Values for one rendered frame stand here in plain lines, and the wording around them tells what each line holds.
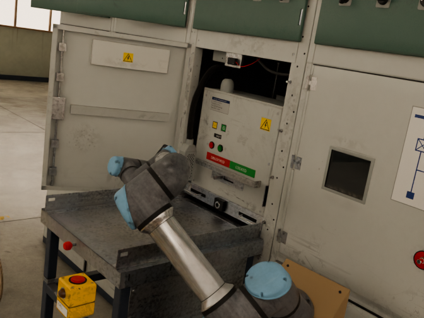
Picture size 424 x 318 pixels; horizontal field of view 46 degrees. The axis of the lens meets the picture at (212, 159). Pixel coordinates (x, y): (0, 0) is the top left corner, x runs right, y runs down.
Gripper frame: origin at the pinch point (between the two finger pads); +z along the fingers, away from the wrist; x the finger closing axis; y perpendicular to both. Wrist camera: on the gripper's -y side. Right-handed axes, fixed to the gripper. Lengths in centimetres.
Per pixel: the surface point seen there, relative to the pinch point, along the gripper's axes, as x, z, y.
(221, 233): 27.5, 2.0, 17.1
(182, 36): -41, 12, -57
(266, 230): 30.8, 24.1, 14.3
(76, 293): 42, -64, 30
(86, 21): -137, 12, -58
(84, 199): -27.8, -25.8, 23.5
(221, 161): -5.8, 25.1, -5.4
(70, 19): -158, 12, -58
